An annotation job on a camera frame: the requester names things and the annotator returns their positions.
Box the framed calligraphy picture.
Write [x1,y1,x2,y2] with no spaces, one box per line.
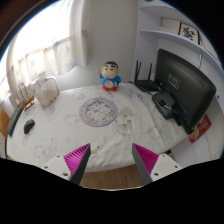
[178,22,200,44]

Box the white curtain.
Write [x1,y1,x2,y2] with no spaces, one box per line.
[6,0,90,94]

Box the black keyboard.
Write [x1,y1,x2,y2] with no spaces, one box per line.
[6,106,22,136]

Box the red card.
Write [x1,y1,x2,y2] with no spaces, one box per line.
[189,115,212,143]

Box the white wall shelf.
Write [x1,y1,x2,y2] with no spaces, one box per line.
[143,29,224,73]

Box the black wifi router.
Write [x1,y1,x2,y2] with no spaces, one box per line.
[134,61,159,91]

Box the black computer monitor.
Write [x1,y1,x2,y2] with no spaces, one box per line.
[155,49,216,134]

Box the black monitor stand base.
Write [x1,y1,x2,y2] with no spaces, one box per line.
[152,93,175,120]

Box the cartoon boy figurine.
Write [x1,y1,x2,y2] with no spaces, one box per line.
[98,61,121,91]

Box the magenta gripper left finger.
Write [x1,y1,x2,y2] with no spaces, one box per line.
[42,144,91,185]

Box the white patterned tablecloth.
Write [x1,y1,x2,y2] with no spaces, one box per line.
[7,83,187,172]

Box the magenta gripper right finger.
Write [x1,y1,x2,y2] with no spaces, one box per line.
[132,143,182,185]

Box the black computer mouse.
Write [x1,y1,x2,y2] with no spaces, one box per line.
[24,119,35,134]

